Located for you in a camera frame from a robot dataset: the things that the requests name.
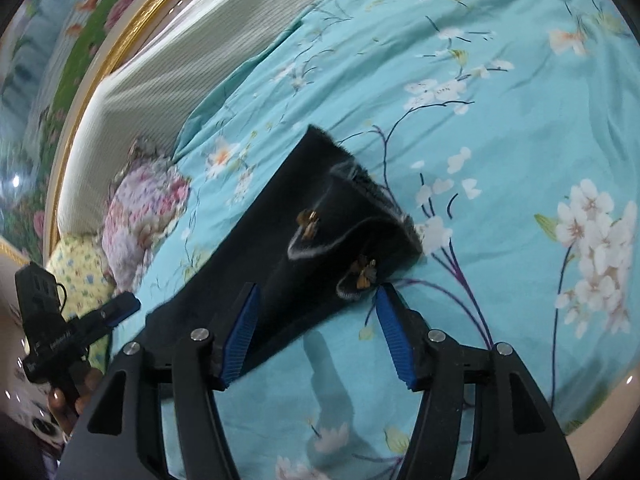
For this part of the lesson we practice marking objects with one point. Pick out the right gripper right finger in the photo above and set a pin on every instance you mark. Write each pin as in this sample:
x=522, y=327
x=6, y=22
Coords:
x=515, y=434

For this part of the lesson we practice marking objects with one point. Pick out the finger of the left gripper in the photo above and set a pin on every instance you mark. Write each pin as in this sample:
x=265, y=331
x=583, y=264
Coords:
x=119, y=308

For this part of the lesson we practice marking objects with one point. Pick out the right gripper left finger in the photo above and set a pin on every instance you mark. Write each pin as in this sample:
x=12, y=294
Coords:
x=147, y=397

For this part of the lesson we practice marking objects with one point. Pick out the black pants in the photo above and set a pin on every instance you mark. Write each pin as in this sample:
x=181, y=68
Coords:
x=320, y=235

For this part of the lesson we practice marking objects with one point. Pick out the person left hand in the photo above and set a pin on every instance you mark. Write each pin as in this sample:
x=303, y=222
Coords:
x=67, y=414

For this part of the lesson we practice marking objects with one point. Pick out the yellow cartoon pillow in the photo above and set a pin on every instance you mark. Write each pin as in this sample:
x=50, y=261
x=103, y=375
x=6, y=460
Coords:
x=79, y=264

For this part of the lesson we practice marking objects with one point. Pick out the pink floral pillow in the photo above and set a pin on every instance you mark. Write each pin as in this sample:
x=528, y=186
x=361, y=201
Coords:
x=145, y=200

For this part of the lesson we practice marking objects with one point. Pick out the white striped headboard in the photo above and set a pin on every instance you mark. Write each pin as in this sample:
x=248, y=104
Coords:
x=153, y=93

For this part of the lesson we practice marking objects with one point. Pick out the gold framed landscape painting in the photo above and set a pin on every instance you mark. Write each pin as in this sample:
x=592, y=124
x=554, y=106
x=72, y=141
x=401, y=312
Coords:
x=46, y=51

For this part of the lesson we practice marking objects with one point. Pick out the turquoise floral bed sheet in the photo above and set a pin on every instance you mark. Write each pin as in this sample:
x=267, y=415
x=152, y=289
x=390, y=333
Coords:
x=507, y=129

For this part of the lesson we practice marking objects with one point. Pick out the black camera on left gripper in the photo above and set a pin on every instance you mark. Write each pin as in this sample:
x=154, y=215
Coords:
x=37, y=291

